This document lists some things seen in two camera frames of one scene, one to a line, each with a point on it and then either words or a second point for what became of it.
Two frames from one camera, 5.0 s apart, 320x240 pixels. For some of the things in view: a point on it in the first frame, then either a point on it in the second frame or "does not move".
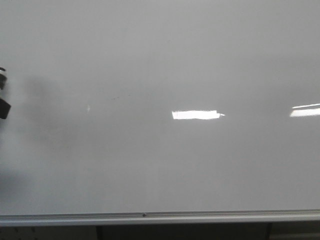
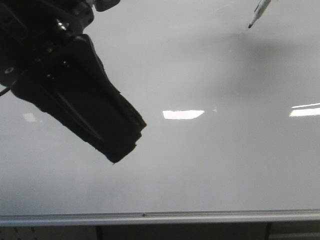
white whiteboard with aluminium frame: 160,111 does not move
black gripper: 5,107 -> 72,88
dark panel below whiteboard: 258,231 does not move
